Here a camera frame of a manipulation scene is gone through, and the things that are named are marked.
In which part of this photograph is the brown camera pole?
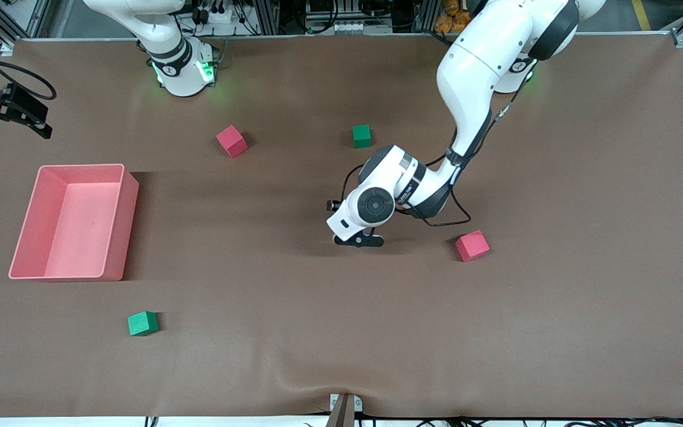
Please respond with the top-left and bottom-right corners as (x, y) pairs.
(325, 394), (356, 427)

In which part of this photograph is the white power strip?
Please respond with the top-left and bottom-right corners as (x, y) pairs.
(198, 7), (235, 25)

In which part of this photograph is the pile of orange objects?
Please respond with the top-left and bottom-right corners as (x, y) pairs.
(435, 0), (468, 34)

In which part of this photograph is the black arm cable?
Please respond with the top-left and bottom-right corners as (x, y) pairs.
(340, 89), (473, 229)
(0, 59), (57, 100)

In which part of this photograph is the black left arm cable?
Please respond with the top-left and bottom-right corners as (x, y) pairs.
(340, 89), (473, 229)

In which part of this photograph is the pink foam cube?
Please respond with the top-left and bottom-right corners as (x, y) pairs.
(455, 230), (490, 263)
(216, 125), (249, 159)

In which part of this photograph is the brown table mat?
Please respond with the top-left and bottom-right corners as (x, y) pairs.
(0, 33), (683, 419)

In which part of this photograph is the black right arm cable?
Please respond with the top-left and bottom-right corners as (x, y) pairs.
(0, 59), (57, 100)

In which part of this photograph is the pink plastic bin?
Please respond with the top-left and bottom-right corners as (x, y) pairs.
(8, 164), (139, 282)

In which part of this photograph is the grey metal bracket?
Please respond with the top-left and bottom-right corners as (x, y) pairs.
(329, 393), (364, 412)

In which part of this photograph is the white connector strip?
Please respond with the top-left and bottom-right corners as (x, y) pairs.
(305, 17), (394, 35)

